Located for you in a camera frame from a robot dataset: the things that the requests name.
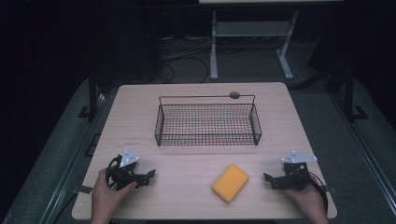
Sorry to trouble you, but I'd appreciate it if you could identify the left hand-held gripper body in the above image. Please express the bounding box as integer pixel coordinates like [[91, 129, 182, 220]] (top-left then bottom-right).
[[106, 148, 145, 190]]

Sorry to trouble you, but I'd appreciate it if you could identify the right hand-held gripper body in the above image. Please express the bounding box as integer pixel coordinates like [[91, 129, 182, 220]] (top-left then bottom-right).
[[276, 150, 318, 191]]

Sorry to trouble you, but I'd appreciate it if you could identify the yellow sponge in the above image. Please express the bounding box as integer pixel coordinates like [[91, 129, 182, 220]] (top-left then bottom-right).
[[211, 163, 250, 204]]

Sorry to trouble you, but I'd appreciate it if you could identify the black wire basket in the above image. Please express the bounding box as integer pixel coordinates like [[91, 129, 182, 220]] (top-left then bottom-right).
[[154, 94, 262, 147]]

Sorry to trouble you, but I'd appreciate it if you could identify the person's left hand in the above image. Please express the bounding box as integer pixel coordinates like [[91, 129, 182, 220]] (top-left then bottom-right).
[[90, 168, 138, 224]]

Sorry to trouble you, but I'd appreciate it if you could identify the person's right hand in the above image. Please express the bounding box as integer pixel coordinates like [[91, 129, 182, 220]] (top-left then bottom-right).
[[283, 174, 331, 224]]

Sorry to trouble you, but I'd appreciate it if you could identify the white metal stand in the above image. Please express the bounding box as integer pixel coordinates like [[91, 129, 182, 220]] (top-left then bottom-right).
[[209, 9, 299, 81]]

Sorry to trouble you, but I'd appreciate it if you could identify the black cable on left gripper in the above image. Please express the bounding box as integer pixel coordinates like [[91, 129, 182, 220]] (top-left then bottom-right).
[[105, 154, 123, 190]]

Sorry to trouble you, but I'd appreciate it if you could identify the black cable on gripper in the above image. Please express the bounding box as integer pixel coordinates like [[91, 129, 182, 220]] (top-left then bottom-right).
[[290, 169, 329, 216], [105, 154, 123, 190]]

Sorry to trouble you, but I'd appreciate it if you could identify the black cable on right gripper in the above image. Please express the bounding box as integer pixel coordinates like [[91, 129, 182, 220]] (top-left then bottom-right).
[[290, 169, 329, 216]]

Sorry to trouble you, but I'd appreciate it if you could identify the black metal post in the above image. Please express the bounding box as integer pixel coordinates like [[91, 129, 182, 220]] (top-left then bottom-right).
[[78, 73, 102, 120], [342, 66, 369, 122]]

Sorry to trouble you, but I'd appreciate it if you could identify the bundle of floor cables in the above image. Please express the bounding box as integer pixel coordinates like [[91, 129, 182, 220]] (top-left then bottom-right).
[[157, 35, 216, 84]]

